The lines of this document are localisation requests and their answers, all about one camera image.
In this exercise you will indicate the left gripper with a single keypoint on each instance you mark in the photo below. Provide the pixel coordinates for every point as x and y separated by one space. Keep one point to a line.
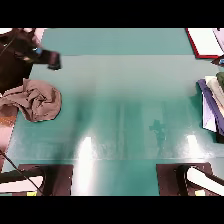
55 60

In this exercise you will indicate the brown garment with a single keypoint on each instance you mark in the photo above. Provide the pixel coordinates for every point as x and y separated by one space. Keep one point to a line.
38 100

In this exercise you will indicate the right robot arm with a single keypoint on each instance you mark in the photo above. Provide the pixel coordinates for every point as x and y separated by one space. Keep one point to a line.
203 178

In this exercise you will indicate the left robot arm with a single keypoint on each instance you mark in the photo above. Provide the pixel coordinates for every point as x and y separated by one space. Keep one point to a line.
13 63

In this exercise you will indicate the red-rimmed white board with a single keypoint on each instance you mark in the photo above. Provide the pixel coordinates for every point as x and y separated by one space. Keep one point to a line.
206 41

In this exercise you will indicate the green garment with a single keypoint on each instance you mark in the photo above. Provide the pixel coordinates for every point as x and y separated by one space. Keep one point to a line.
220 80

